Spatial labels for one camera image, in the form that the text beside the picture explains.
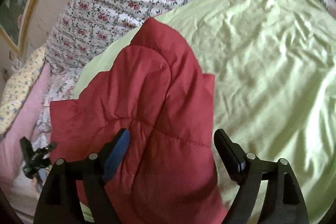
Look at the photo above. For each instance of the small blue floral white cloth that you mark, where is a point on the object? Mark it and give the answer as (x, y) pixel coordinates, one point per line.
(23, 182)

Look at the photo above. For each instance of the pink pillow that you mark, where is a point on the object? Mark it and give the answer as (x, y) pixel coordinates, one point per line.
(23, 121)

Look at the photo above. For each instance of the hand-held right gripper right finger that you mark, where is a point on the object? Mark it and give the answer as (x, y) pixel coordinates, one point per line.
(231, 153)

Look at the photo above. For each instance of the red quilted jacket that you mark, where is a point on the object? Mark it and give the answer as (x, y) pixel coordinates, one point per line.
(147, 98)

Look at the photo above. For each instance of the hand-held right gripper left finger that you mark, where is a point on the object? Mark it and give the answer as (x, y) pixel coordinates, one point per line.
(115, 158)

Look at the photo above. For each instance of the pink floral white cloth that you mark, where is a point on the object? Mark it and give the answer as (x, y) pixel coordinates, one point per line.
(63, 85)

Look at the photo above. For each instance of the light green bed sheet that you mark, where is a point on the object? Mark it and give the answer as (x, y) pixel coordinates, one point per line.
(262, 56)

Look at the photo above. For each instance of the yellow floral pillow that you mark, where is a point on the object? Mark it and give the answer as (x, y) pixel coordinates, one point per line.
(23, 85)

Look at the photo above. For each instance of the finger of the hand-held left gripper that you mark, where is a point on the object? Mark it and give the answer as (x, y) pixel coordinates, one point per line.
(51, 146)

